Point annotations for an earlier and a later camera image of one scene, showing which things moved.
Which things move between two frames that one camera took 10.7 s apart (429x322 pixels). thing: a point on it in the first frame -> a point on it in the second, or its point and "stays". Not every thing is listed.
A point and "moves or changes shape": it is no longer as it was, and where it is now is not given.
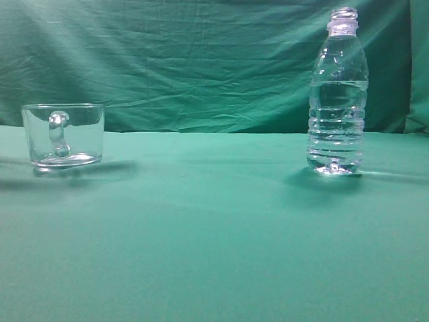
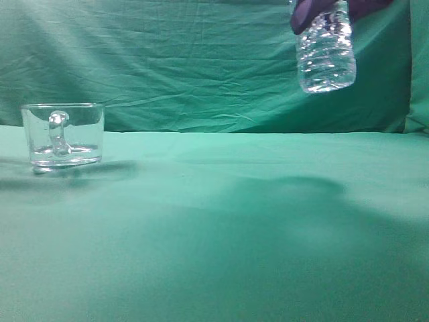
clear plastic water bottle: x=338 y=88 moves or changes shape
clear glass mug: x=64 y=137 stays
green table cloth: x=215 y=227 stays
